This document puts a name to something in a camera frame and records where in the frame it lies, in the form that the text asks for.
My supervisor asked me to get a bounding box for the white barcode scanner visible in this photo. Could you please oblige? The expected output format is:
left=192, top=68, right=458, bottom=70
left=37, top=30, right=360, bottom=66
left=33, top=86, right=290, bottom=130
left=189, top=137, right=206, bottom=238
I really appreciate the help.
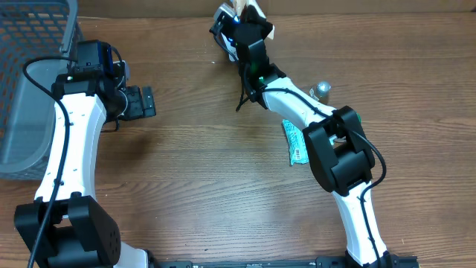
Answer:
left=221, top=33, right=238, bottom=63

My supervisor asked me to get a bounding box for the mint green wet wipes pack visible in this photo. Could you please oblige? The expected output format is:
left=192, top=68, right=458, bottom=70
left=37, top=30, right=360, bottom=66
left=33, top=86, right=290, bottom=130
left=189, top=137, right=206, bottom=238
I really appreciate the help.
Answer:
left=282, top=120, right=309, bottom=165

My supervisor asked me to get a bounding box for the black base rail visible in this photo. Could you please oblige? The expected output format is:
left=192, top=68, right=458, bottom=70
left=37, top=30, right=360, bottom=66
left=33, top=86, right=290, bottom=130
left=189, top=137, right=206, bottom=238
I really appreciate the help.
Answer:
left=156, top=255, right=419, bottom=268

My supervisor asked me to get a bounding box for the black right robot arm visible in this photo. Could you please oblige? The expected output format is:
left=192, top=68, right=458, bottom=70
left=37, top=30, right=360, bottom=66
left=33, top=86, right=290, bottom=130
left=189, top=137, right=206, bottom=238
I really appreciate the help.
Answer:
left=215, top=1, right=388, bottom=267

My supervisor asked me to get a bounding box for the yellow oil bottle silver cap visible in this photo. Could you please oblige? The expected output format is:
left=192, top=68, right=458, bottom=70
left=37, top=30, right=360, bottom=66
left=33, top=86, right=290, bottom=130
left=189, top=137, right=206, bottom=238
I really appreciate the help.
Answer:
left=309, top=81, right=332, bottom=105

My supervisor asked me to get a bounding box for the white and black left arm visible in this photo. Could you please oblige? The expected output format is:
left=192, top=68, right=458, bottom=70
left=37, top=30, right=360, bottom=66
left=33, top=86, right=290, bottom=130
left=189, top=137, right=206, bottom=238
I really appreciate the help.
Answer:
left=14, top=74, right=158, bottom=267

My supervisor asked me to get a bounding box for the dark grey plastic basket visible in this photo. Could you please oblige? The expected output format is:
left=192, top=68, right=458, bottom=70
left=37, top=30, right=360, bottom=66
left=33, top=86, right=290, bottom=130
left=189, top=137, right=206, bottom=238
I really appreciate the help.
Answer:
left=1, top=0, right=83, bottom=180

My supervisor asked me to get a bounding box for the brown snack packet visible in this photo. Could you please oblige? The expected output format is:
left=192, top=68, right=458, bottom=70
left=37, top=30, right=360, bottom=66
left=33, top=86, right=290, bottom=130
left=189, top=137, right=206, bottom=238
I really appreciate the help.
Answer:
left=231, top=0, right=266, bottom=22

